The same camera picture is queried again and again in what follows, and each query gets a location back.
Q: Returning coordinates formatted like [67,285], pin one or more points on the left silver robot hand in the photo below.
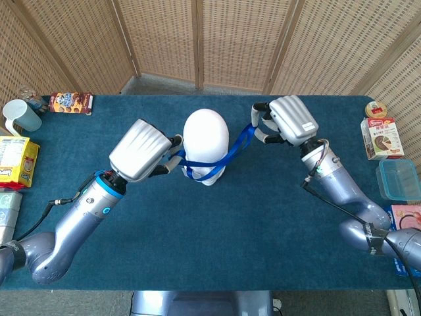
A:
[138,151]

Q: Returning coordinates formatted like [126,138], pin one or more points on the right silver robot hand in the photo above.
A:
[292,118]

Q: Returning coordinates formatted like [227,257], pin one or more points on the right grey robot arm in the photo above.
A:
[342,184]

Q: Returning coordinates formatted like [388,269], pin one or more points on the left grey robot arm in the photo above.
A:
[82,217]

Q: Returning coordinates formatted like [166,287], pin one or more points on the white foam mannequin head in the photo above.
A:
[205,135]

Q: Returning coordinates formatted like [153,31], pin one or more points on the brown cookie box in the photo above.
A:
[70,102]

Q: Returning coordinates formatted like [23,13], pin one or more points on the small round yellow tin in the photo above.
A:
[375,109]

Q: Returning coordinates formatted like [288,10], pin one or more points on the white red pie box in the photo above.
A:
[383,138]

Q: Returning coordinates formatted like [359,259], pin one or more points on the bamboo folding screen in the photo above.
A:
[230,39]

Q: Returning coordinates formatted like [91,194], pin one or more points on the teal carpet table mat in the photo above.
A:
[197,237]

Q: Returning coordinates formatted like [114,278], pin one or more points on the pale blue plastic pitcher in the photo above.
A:
[24,115]

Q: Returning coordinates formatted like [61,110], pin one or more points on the yellow snack box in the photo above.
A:
[16,161]

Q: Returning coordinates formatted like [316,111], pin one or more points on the clear blue plastic container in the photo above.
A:
[399,179]

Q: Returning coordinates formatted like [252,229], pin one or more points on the clear glass jar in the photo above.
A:
[28,93]

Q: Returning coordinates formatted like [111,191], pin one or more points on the red snack packet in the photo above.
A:
[13,187]

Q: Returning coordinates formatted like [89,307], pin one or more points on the pale green tissue pack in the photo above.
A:
[8,214]

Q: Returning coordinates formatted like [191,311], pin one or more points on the pink blue cookie box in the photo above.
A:
[408,215]

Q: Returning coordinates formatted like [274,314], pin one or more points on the grey robot torso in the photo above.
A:
[200,304]

